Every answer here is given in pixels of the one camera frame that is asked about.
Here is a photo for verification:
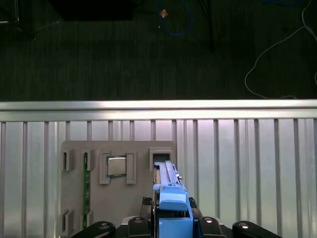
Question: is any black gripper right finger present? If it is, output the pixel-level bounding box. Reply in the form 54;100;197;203
188;197;283;238

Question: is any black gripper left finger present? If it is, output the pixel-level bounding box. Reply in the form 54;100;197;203
70;197;153;238

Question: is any hard disk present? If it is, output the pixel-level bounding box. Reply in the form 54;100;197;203
152;160;202;238

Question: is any grey parts rack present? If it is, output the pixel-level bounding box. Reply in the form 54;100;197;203
59;140;175;238

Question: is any green RAM stick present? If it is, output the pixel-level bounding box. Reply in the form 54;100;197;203
83;152;90;229

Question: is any silver CPU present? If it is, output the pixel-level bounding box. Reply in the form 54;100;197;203
106;156;127;177

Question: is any white cable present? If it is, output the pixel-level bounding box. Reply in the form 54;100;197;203
244;0;317;100

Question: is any blue cable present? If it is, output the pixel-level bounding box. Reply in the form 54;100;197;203
157;0;194;37

